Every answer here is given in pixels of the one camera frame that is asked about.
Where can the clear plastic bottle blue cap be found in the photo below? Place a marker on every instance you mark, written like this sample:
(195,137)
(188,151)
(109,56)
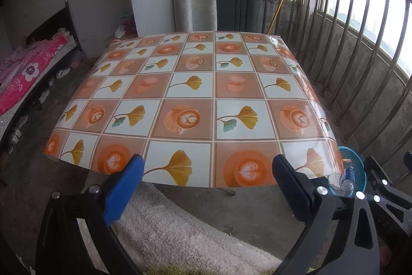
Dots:
(347,184)

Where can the blue plastic mesh wastebasket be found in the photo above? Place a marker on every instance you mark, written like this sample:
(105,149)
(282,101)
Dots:
(357,165)

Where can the pink slipper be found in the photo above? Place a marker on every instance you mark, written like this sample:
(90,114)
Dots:
(75,63)

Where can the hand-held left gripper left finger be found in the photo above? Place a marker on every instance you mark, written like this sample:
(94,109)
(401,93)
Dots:
(124,191)

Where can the red cloth pile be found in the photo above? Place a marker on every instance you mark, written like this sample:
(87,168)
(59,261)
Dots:
(128,27)

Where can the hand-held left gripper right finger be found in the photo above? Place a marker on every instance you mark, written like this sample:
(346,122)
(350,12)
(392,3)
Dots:
(291,188)

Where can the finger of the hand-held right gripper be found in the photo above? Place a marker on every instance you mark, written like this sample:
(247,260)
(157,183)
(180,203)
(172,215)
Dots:
(378,175)
(409,162)

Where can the white shoe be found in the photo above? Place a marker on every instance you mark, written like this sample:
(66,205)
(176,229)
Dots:
(63,73)

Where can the dark wooden bed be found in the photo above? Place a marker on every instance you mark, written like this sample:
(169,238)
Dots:
(54,23)

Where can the metal table leg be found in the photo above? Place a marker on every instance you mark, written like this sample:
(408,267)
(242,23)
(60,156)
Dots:
(227,192)

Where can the table with patterned tablecloth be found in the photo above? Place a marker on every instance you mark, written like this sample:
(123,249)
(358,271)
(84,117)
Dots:
(193,94)

